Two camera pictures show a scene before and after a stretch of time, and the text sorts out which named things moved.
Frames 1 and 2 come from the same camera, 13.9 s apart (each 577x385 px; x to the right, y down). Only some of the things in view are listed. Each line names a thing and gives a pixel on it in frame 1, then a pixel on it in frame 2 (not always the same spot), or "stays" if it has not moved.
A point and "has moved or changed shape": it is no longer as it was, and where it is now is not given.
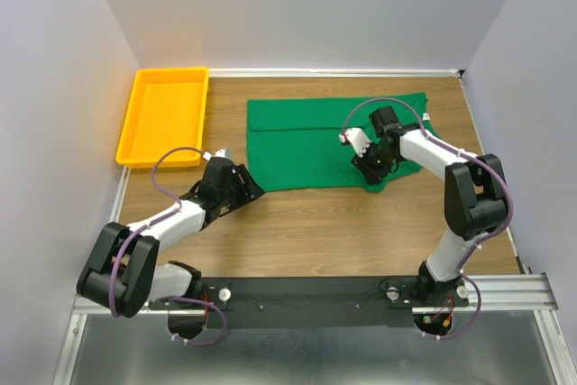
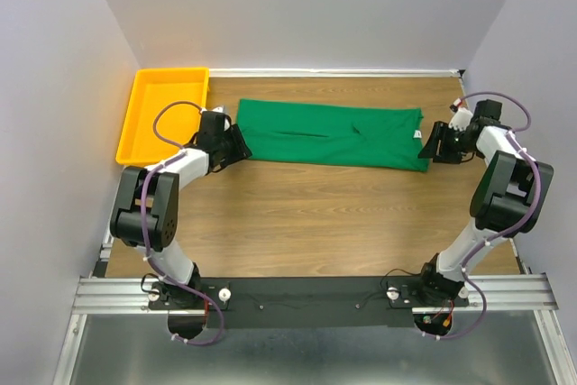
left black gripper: (249, 191) → (241, 151)
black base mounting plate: (306, 303) stays
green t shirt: (297, 143) has moved or changed shape
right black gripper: (373, 176) → (440, 132)
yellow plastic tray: (168, 111) stays
